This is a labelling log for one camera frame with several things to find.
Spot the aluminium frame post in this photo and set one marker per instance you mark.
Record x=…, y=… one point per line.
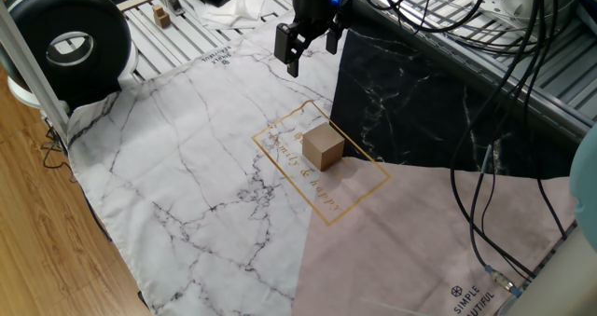
x=32, y=78

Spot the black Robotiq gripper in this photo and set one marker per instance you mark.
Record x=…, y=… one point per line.
x=317, y=6

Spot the small tan wooden block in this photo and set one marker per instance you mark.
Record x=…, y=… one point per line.
x=163, y=20
x=158, y=9

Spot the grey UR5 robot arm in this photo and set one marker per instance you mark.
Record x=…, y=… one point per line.
x=587, y=185

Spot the tan wooden cube block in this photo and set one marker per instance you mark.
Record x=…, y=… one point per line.
x=322, y=146

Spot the white tissue paper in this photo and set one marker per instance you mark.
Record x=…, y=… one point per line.
x=238, y=15

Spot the marble pattern cloth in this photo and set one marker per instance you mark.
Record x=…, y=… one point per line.
x=196, y=167

